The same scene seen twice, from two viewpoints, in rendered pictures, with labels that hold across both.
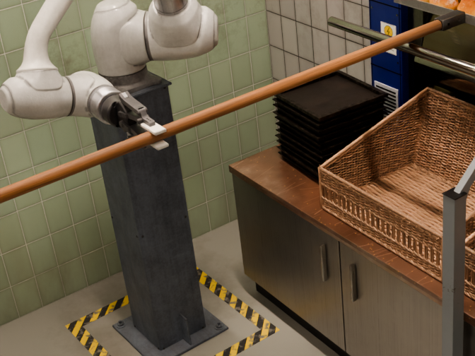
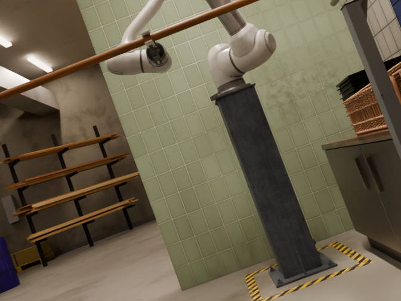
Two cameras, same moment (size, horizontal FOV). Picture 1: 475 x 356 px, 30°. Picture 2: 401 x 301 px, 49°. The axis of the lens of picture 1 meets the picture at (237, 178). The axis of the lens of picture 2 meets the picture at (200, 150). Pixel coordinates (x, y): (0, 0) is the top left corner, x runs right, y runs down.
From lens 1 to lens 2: 1.69 m
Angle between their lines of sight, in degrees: 45
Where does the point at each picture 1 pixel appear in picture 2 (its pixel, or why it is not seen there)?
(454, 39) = not seen: outside the picture
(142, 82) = (237, 86)
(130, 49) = (224, 65)
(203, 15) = (258, 31)
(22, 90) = not seen: hidden behind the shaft
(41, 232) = (233, 218)
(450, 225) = (354, 33)
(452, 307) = (388, 116)
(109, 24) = (212, 55)
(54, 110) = (129, 63)
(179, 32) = (241, 42)
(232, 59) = not seen: hidden behind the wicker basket
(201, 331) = (317, 267)
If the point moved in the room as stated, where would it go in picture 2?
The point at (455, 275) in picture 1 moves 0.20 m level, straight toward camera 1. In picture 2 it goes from (377, 80) to (339, 91)
